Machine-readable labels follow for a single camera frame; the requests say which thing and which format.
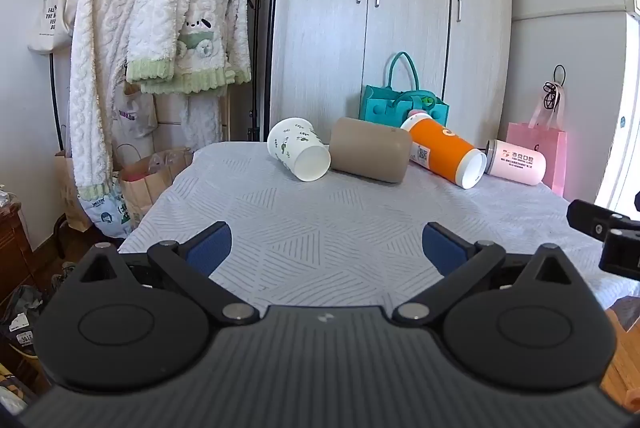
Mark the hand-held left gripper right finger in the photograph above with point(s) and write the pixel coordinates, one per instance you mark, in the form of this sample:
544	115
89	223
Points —
442	250

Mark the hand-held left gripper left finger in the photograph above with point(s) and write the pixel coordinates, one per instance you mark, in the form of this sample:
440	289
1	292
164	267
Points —
210	250

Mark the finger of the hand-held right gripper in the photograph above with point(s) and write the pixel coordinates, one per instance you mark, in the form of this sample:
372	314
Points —
590	218
622	255

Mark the pink cup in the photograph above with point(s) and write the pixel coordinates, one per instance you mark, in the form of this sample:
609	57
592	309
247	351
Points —
517	160

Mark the orange cup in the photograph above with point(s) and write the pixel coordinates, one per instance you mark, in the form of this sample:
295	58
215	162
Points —
440	147

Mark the brown paper cup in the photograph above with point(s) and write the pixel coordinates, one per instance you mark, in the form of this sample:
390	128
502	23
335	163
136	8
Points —
367	150

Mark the white cup with green leaves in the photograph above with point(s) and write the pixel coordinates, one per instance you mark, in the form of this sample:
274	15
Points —
292	142

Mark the pink paper bag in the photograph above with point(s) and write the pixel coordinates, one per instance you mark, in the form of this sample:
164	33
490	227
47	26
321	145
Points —
555	157

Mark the brown paper bag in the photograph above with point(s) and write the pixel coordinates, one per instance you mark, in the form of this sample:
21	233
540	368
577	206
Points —
150	180
67	193

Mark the wooden furniture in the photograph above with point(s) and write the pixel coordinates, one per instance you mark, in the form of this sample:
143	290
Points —
625	358

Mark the blue printed bag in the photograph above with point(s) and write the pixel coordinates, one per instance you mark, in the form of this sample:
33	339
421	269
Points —
107	210

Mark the grey patterned tablecloth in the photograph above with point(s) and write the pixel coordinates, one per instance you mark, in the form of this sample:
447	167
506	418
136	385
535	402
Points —
325	213

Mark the small printed cloth bag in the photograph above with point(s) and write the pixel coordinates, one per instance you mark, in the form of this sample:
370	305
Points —
132	117

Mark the teal tote bag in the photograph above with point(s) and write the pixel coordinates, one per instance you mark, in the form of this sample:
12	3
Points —
382	105

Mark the dark wooden cabinet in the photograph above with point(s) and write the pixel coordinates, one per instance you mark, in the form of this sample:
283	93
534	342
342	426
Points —
15	243

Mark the shoes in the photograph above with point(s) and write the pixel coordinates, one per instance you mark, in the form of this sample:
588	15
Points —
22	318

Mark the white fluffy robe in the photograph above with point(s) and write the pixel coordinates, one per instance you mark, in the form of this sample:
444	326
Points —
97	57

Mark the black clothes rack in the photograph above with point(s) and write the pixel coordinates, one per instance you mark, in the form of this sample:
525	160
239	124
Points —
52	82

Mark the white fluffy jacket green trim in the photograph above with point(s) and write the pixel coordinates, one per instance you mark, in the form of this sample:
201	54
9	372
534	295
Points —
195	7

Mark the grey wardrobe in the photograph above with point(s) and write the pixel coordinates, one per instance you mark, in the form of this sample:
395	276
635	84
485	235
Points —
390	7

